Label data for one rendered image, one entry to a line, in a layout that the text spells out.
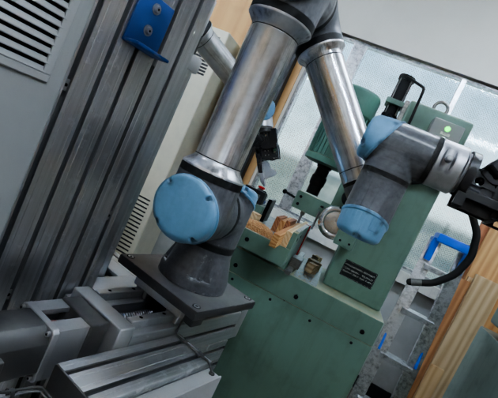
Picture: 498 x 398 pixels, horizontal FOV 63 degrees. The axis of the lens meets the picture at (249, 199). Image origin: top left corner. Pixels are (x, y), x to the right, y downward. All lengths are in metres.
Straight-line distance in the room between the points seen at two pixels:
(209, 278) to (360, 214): 0.34
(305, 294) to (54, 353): 0.93
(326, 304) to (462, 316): 1.36
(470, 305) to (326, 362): 1.35
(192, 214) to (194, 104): 2.23
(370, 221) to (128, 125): 0.45
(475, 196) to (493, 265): 2.15
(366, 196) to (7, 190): 0.51
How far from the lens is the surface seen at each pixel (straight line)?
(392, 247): 1.52
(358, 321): 1.44
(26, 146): 0.63
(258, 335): 1.49
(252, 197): 0.82
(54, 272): 0.83
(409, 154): 0.65
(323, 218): 1.47
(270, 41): 0.70
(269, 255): 1.27
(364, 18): 3.13
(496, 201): 0.68
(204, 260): 0.82
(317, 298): 1.43
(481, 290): 2.67
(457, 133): 1.50
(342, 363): 1.49
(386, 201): 0.64
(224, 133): 0.68
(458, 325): 2.67
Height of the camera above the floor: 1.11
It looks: 5 degrees down
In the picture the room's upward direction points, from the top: 25 degrees clockwise
